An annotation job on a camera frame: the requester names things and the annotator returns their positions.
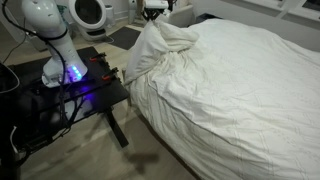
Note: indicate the white stitched duvet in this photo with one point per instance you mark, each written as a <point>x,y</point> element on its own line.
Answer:
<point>250,100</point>

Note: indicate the black floor mat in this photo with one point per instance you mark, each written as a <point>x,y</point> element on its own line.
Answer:
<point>125,37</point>

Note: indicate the beige armchair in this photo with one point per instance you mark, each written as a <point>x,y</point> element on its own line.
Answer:
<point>183,16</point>

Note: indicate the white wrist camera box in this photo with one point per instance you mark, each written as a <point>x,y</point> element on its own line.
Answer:
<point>156,4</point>

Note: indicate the white low cabinet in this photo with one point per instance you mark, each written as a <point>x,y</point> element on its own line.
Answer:
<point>35,41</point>

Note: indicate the white slim floor appliance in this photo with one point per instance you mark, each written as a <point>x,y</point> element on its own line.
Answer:
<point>132,11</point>

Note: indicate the white trash bin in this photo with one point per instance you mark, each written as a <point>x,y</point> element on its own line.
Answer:
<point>110,16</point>

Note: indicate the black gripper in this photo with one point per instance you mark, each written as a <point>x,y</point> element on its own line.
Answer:
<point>151,12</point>

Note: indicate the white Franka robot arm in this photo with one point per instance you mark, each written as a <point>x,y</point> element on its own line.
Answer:
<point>56,43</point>

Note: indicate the dark grey ottoman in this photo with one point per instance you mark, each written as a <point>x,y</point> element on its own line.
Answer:
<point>206,17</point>

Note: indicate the black robot table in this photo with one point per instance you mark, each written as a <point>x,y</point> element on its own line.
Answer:
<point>100,95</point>

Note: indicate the round white litter box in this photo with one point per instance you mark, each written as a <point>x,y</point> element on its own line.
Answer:
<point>87,13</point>

